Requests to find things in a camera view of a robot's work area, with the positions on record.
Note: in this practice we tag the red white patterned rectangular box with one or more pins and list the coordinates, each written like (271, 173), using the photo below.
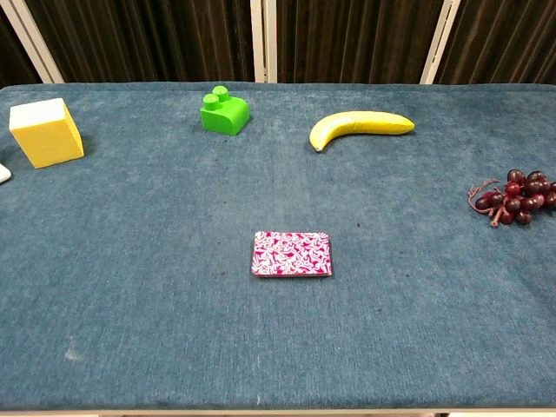
(292, 255)

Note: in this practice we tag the yellow plastic banana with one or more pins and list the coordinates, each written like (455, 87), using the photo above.
(347, 126)

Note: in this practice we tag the green toy building block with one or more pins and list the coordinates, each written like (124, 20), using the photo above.
(226, 114)

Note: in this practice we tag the blue table cloth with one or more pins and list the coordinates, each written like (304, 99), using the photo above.
(174, 282)

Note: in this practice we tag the dark pleated curtain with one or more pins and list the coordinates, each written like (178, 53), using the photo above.
(152, 39)

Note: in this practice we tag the dark red grape bunch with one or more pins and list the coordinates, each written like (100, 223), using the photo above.
(519, 197)

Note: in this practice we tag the yellow foam cube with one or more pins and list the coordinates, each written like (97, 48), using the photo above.
(45, 134)

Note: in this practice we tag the white object at table edge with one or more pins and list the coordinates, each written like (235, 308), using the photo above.
(2, 174)

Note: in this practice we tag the white frame post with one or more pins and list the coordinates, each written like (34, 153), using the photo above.
(263, 41)
(37, 41)
(439, 41)

